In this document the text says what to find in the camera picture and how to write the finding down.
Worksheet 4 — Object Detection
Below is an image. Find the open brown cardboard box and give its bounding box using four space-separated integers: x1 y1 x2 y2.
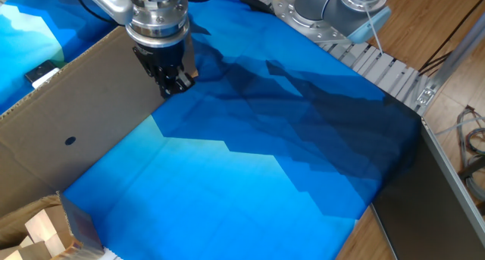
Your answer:
0 191 106 260

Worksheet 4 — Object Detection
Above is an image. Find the round silver mounting plate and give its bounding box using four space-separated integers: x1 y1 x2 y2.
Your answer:
271 0 355 45

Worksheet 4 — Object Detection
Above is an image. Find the tall brown cardboard panel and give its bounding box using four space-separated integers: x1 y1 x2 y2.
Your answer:
0 24 200 219

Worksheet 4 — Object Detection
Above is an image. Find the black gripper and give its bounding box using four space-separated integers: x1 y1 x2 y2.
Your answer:
132 36 196 100

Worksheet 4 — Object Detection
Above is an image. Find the white zip tie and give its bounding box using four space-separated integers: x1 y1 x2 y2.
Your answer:
362 2 384 55

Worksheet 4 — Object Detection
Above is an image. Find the light wooden block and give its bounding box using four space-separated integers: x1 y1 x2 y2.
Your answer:
24 205 71 244
44 231 77 258
0 240 52 260

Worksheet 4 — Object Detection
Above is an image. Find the grey cable bundle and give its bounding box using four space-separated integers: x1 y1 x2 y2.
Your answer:
456 105 485 204

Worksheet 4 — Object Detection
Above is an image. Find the dark grey flat panel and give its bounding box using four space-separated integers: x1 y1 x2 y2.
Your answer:
371 117 485 260

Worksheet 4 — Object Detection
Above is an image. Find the blue mountain print cloth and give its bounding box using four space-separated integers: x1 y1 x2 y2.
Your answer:
0 0 422 260

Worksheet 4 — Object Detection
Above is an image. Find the white wrist sensor box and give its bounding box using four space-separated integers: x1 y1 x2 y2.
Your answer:
81 0 136 26

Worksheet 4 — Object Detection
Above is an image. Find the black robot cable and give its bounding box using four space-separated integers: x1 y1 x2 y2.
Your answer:
71 0 224 26

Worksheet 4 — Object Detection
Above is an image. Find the black and white button device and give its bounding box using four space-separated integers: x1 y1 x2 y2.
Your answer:
24 59 61 89

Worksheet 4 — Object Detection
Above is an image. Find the aluminium profile post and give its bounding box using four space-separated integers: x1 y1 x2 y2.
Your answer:
415 11 485 117

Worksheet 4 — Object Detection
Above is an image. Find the black floor cable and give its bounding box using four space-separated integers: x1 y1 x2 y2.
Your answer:
416 4 485 77

